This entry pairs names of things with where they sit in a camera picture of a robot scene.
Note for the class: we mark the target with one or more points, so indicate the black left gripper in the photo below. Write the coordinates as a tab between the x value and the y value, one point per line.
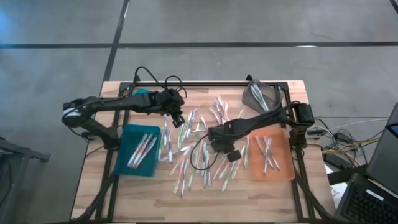
164	101

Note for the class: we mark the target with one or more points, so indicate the grey usb hub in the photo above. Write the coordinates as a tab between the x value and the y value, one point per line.
314	132

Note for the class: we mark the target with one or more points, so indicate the orange translucent plastic bin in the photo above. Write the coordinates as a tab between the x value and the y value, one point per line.
286	155

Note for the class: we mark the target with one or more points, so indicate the black floor stand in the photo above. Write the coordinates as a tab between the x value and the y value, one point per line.
18	152

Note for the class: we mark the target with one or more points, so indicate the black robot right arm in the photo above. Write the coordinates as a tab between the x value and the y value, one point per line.
267	118

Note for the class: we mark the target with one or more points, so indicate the teal plastic bin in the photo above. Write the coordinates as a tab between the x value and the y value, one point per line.
124	161

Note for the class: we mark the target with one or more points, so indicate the black power strip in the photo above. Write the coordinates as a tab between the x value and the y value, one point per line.
337	160

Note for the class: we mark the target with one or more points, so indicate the grey plastic bin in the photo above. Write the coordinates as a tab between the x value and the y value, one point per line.
275	99

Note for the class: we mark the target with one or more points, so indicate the black desk leg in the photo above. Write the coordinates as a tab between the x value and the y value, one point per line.
345	175

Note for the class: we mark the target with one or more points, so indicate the blue oval lid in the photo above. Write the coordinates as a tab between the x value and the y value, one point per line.
141	92

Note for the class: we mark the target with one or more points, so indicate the grey open laptop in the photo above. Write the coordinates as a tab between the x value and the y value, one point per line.
382	155

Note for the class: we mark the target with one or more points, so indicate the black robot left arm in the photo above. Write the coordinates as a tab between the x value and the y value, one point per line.
118	104

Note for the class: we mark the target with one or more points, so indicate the white paper sheet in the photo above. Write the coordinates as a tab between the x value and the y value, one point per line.
337	189

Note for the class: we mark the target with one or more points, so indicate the black power adapter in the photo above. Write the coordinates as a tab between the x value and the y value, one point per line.
343	137

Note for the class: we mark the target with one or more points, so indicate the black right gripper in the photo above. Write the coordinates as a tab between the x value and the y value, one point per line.
222	137

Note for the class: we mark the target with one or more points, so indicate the black laptop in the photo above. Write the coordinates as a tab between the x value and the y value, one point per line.
363	208

